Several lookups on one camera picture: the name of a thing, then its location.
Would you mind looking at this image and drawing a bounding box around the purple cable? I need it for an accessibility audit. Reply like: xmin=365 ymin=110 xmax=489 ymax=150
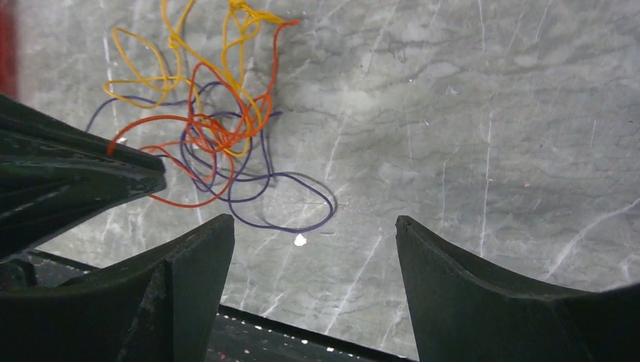
xmin=85 ymin=81 xmax=336 ymax=235

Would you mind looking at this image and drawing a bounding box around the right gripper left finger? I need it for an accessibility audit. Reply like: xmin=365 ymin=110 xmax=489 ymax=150
xmin=1 ymin=214 xmax=235 ymax=361

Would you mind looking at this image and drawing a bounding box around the red flat bin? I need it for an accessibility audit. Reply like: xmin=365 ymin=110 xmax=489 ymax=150
xmin=1 ymin=0 xmax=18 ymax=98

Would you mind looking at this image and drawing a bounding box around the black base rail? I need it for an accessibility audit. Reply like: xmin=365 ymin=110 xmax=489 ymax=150
xmin=1 ymin=251 xmax=410 ymax=362

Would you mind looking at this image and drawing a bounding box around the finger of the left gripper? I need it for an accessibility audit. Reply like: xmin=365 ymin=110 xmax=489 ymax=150
xmin=1 ymin=167 xmax=166 ymax=259
xmin=1 ymin=95 xmax=165 ymax=174

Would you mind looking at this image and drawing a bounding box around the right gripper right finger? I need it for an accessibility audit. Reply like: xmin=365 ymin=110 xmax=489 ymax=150
xmin=396 ymin=216 xmax=639 ymax=361

